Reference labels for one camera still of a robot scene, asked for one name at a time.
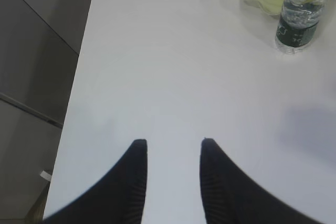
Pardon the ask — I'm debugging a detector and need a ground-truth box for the clear plastic water bottle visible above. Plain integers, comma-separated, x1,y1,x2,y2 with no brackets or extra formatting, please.
275,0,327,54

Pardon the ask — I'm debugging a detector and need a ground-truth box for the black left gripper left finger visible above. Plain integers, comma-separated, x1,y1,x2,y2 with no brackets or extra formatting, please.
43,140,148,223

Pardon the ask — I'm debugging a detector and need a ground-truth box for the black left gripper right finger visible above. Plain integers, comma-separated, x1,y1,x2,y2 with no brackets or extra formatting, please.
199,138,316,223

